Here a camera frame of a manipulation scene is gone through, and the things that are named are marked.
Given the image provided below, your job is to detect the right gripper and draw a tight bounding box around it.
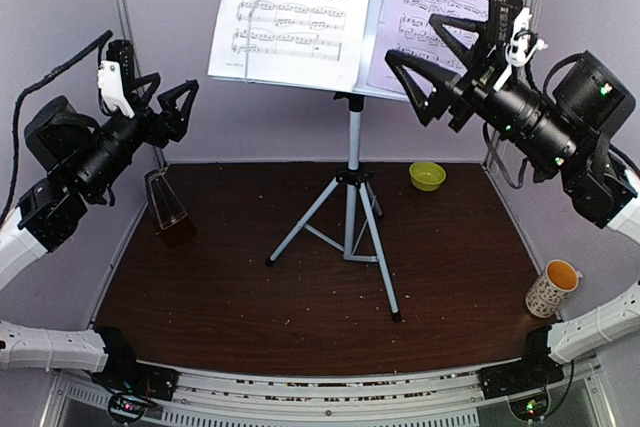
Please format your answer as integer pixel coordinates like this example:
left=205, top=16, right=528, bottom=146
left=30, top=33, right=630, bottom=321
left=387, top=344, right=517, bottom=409
left=383, top=10, right=582, bottom=174

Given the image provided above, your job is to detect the left aluminium corner post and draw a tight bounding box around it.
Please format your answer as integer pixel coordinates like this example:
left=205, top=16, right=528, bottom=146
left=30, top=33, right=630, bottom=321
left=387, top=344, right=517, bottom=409
left=103, top=0, right=169, bottom=171

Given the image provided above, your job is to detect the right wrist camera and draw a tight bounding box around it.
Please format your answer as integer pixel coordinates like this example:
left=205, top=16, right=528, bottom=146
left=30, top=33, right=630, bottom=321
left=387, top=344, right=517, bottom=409
left=487, top=0, right=548, bottom=92

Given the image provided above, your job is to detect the brown wooden metronome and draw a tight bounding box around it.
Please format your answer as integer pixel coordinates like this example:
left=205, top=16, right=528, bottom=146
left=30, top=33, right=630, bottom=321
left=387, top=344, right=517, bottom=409
left=145, top=169, right=196, bottom=249

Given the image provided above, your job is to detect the white sheet music page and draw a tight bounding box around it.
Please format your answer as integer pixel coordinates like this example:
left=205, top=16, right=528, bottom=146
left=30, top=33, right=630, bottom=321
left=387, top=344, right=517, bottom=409
left=208, top=0, right=369, bottom=92

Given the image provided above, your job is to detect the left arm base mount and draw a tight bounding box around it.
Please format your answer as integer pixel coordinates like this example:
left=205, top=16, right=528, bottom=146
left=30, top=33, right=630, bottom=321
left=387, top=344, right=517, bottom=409
left=90, top=363, right=179, bottom=426

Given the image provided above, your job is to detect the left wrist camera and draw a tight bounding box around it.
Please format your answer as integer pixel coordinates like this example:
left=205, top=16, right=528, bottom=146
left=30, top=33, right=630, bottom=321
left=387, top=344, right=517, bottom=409
left=97, top=39, right=135, bottom=119

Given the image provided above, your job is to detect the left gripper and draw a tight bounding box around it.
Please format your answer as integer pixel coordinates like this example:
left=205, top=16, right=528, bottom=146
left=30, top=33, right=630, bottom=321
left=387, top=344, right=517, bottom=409
left=70, top=70, right=198, bottom=196

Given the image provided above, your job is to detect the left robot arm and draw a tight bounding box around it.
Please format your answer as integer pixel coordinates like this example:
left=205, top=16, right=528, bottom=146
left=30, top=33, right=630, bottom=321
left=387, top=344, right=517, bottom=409
left=1, top=74, right=199, bottom=391

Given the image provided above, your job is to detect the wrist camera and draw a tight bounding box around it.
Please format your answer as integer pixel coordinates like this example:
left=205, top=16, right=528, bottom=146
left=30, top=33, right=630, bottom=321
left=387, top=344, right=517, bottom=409
left=487, top=0, right=548, bottom=92
left=97, top=39, right=135, bottom=119

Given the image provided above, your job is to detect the green plastic bowl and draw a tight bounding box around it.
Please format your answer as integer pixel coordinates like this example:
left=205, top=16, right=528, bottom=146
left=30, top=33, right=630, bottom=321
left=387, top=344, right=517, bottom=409
left=409, top=162, right=446, bottom=192

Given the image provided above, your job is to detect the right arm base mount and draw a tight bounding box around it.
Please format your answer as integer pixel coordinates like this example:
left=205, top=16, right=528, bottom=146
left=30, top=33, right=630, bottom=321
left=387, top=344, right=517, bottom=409
left=478, top=361, right=564, bottom=423

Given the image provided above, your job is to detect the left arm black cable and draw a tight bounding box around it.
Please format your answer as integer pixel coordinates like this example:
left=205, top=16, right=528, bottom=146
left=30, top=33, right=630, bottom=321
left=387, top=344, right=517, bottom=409
left=0, top=29, right=114, bottom=223

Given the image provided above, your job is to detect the patterned paper cup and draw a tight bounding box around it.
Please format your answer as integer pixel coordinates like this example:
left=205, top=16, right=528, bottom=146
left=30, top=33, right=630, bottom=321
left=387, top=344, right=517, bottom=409
left=525, top=259, right=583, bottom=319

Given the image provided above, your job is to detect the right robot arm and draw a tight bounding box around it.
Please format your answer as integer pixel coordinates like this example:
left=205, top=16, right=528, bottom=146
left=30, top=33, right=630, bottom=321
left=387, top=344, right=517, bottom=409
left=385, top=14, right=639, bottom=241

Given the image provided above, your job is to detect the white perforated music stand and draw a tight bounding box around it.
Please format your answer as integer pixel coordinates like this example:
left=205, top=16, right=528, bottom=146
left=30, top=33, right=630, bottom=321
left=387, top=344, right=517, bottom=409
left=212, top=0, right=402, bottom=322

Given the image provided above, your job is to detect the aluminium front rail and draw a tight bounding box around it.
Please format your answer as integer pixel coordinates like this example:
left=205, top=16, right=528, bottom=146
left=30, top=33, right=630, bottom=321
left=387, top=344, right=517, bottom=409
left=49, top=341, right=616, bottom=427

